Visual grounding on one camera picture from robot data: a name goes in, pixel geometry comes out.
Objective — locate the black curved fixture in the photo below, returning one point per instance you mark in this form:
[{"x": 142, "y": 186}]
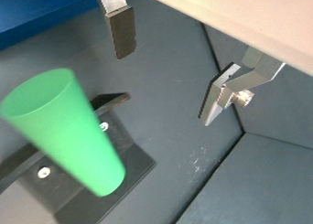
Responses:
[{"x": 74, "y": 204}]

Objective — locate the blue foam shape board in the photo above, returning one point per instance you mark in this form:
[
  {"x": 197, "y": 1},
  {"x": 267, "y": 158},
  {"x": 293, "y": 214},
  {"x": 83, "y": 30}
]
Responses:
[{"x": 27, "y": 17}]

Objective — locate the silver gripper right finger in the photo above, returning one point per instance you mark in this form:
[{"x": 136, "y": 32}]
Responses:
[{"x": 229, "y": 90}]

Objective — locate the green oval cylinder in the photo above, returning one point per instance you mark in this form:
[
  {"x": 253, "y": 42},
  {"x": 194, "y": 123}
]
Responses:
[{"x": 51, "y": 113}]

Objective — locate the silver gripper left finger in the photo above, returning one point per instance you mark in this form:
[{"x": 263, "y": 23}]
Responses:
[{"x": 121, "y": 23}]

